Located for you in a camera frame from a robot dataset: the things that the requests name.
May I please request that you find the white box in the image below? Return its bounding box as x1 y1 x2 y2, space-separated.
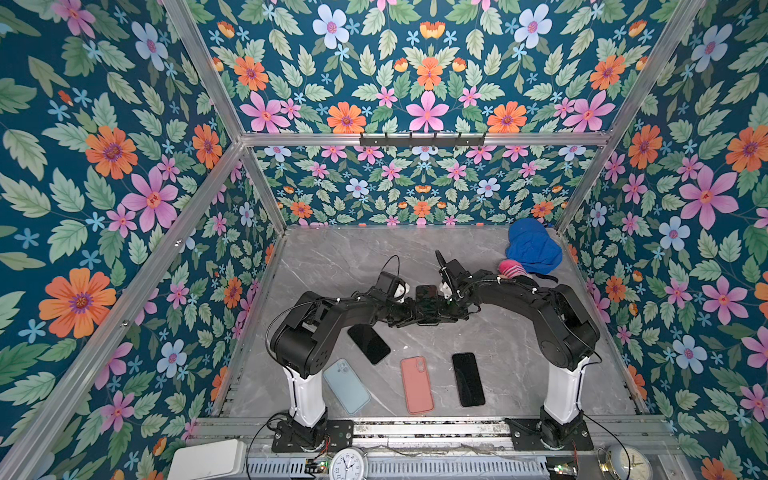
168 439 246 480

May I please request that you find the black phone case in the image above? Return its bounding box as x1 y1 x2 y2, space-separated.
415 285 439 324

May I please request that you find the light blue phone case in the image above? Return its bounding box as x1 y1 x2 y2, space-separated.
323 359 371 414

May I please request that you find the pink phone case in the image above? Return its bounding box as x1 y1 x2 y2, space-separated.
400 356 434 415

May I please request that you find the white heat sink strip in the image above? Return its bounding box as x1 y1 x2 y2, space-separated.
244 456 550 479

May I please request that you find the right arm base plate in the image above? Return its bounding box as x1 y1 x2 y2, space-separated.
504 411 594 452

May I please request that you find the black phone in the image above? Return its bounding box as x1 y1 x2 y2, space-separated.
452 352 486 407
347 324 391 365

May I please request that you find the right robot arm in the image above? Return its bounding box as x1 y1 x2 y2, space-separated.
435 251 600 450

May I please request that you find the white clock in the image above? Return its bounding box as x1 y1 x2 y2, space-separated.
328 447 368 480

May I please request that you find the brass alarm clock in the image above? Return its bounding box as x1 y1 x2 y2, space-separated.
598 444 653 480

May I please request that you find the black hook rail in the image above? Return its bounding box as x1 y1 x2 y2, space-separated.
359 132 486 149

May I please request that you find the doll with blue cloth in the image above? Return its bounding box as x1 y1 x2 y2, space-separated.
498 218 563 282

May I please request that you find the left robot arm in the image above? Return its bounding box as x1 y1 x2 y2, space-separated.
268 272 426 449

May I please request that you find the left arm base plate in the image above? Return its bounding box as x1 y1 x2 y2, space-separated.
271 418 354 453

